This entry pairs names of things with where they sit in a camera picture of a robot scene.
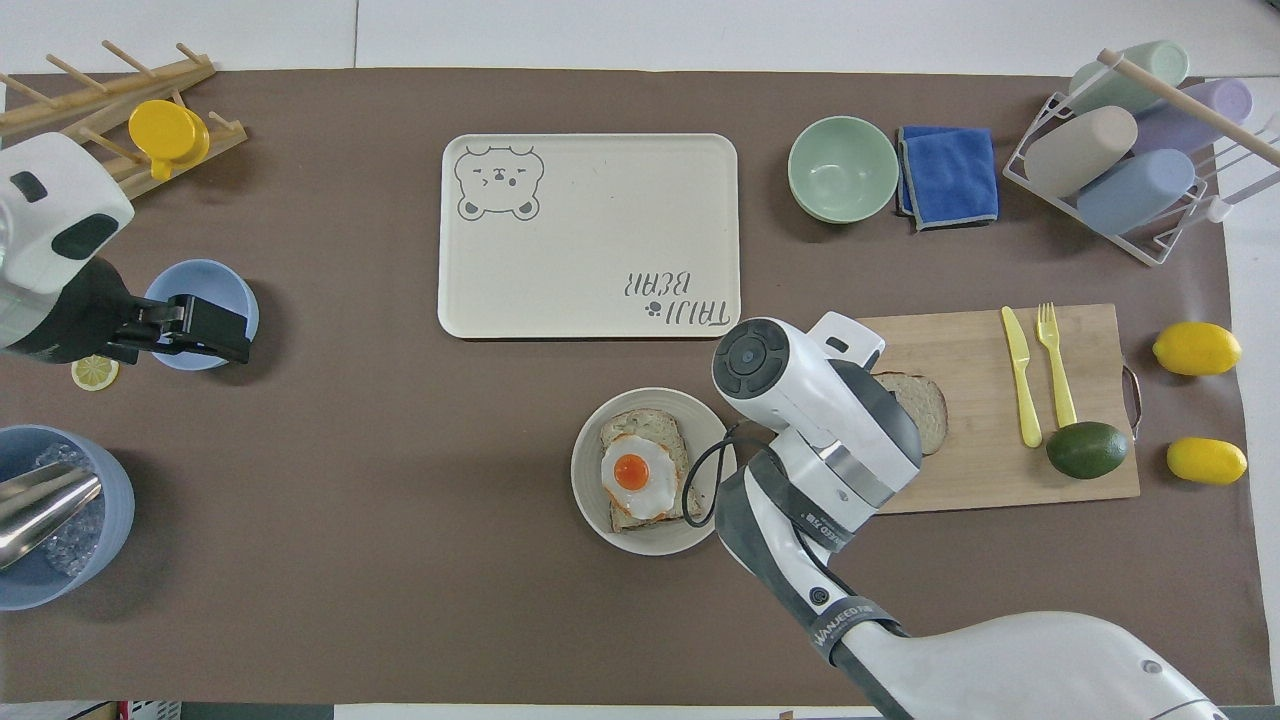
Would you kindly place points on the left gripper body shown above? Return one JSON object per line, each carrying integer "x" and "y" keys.
{"x": 75, "y": 315}

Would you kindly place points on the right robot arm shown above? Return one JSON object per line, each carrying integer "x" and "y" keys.
{"x": 1000, "y": 670}

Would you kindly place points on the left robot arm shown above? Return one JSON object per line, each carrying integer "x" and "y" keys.
{"x": 60, "y": 200}

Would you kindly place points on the beige plate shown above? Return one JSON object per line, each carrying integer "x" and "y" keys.
{"x": 590, "y": 500}

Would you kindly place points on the light blue bowl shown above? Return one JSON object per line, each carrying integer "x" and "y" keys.
{"x": 215, "y": 285}

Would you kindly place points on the lemon slice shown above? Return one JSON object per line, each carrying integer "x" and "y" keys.
{"x": 95, "y": 373}

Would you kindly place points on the light blue bucket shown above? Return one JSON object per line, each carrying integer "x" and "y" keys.
{"x": 115, "y": 520}

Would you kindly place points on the metal scoop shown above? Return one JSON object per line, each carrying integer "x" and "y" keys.
{"x": 45, "y": 505}

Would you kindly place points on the yellow cup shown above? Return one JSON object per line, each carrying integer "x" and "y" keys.
{"x": 160, "y": 132}

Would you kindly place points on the wooden dish rack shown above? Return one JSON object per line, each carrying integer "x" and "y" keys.
{"x": 90, "y": 105}

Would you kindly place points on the clear ice cubes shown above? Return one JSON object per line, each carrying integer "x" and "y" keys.
{"x": 85, "y": 540}

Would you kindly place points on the cream tray with bear print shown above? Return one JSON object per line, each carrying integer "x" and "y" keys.
{"x": 590, "y": 230}

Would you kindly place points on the toast with fried egg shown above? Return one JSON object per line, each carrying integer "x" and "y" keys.
{"x": 650, "y": 425}

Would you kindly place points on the fried egg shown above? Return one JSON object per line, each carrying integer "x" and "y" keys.
{"x": 640, "y": 475}

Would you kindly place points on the green bowl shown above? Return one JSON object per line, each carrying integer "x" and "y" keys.
{"x": 842, "y": 170}

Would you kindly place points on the bread slice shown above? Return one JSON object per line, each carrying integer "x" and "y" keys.
{"x": 930, "y": 410}

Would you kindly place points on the blue cloth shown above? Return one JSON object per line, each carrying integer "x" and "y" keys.
{"x": 950, "y": 175}

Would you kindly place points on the wooden cutting board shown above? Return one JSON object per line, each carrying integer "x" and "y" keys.
{"x": 980, "y": 440}

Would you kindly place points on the yellow plastic knife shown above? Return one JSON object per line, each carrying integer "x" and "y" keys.
{"x": 1020, "y": 370}

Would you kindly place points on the yellow plastic fork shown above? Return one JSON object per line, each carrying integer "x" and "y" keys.
{"x": 1055, "y": 370}

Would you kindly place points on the beige cup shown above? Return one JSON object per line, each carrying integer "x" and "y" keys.
{"x": 1080, "y": 150}

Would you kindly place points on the green avocado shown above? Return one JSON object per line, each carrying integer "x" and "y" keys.
{"x": 1088, "y": 450}

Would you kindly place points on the blue cup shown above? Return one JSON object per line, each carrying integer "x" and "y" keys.
{"x": 1135, "y": 192}

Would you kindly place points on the green cup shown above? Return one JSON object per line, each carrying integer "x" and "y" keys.
{"x": 1120, "y": 85}

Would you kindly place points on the yellow lemon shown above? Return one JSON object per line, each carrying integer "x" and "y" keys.
{"x": 1207, "y": 461}
{"x": 1197, "y": 348}

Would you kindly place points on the wooden stick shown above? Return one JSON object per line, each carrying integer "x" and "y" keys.
{"x": 1190, "y": 105}

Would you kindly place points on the purple cup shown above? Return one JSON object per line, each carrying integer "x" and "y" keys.
{"x": 1215, "y": 110}

